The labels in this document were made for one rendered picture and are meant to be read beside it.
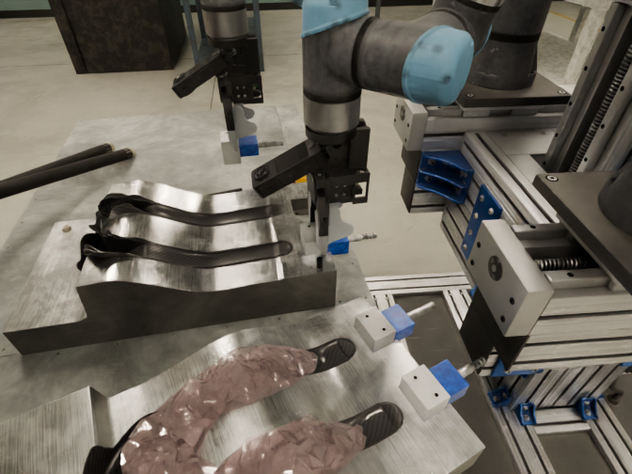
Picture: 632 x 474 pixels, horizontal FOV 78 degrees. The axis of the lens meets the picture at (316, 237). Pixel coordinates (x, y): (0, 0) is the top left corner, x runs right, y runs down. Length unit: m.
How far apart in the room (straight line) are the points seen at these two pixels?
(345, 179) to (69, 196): 0.73
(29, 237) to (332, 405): 0.73
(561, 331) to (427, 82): 0.37
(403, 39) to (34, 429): 0.56
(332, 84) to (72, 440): 0.48
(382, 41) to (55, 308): 0.60
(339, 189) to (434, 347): 0.92
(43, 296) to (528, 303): 0.70
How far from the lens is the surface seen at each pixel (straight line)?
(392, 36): 0.45
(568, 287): 0.57
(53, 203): 1.10
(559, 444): 1.38
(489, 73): 0.94
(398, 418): 0.54
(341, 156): 0.57
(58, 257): 0.82
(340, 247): 0.66
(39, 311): 0.74
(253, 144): 0.85
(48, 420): 0.55
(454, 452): 0.54
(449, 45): 0.44
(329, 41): 0.48
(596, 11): 3.43
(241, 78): 0.79
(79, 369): 0.72
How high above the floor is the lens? 1.34
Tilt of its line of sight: 41 degrees down
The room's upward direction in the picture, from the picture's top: straight up
